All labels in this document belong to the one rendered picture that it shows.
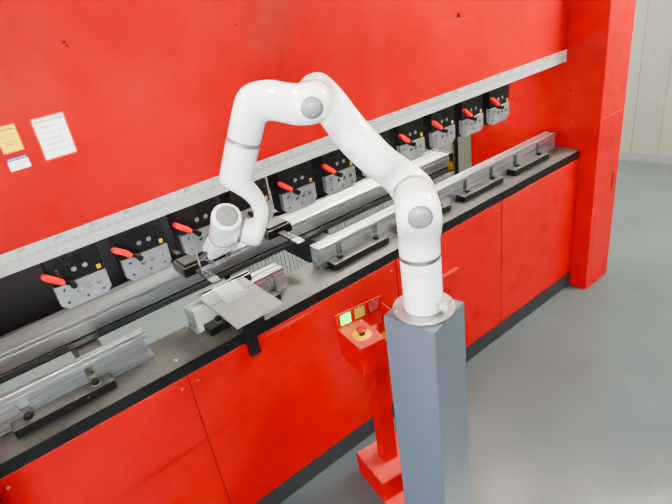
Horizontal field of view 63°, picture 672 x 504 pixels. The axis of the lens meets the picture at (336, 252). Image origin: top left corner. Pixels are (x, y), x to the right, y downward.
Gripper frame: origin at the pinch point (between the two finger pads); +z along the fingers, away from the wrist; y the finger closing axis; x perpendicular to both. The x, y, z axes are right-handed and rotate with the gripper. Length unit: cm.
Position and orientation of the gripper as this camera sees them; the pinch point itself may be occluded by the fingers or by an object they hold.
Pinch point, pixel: (219, 255)
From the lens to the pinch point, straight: 183.4
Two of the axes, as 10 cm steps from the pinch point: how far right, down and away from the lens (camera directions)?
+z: -2.6, 3.5, 9.0
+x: 5.3, 8.3, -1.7
